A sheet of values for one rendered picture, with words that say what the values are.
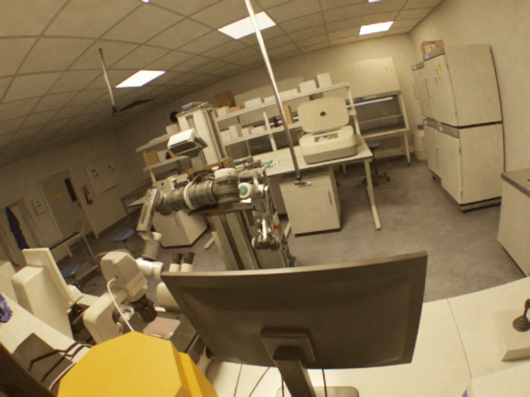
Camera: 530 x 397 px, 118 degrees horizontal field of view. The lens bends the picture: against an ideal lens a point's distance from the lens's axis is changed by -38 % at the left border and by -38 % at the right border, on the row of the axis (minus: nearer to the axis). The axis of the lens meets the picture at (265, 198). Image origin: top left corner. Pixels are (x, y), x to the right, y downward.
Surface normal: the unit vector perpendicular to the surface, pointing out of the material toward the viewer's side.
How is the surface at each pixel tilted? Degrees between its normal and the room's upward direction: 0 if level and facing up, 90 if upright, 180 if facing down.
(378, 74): 82
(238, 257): 90
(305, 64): 90
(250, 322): 94
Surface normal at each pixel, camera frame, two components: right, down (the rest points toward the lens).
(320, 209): -0.28, 0.36
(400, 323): 0.05, 0.36
